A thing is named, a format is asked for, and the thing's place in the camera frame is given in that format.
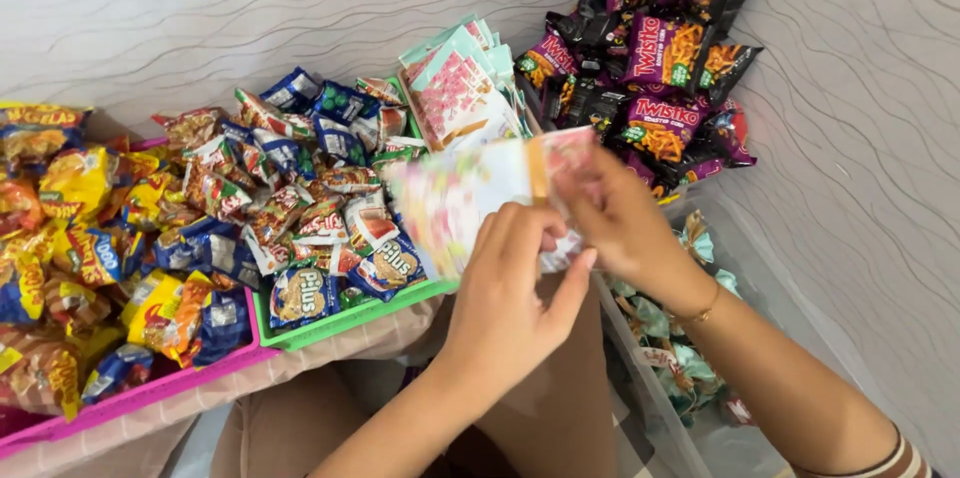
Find person's right hand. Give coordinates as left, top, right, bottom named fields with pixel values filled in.
left=555, top=145, right=715, bottom=314

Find person's left hand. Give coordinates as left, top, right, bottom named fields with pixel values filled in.
left=438, top=202, right=599, bottom=408

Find floral print gift bag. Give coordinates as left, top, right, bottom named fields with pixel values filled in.
left=382, top=125, right=601, bottom=281

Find pile of purple snack packets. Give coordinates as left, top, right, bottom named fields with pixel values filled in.
left=516, top=0, right=774, bottom=202

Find stack of floral paper bags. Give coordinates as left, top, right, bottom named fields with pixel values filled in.
left=397, top=13, right=535, bottom=153

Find heap of teal ribboned bundles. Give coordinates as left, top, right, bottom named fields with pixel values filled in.
left=607, top=209, right=753, bottom=428

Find clear plastic storage bin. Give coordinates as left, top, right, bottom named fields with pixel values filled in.
left=592, top=191, right=901, bottom=478

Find person's brown trousers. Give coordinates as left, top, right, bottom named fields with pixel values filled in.
left=210, top=274, right=624, bottom=478

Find green plastic tray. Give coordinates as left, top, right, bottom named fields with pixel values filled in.
left=251, top=76, right=460, bottom=353

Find pile of small snack packets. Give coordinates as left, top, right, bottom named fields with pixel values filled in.
left=150, top=67, right=445, bottom=331

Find striped sleeve cuff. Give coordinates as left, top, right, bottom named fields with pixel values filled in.
left=791, top=425, right=940, bottom=478

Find pink plastic tray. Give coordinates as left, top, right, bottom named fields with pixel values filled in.
left=0, top=136, right=280, bottom=458

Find pile of yellow snack packets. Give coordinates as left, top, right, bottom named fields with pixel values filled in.
left=0, top=101, right=260, bottom=421

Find gold bracelet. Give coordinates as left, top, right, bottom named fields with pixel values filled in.
left=671, top=279, right=723, bottom=326

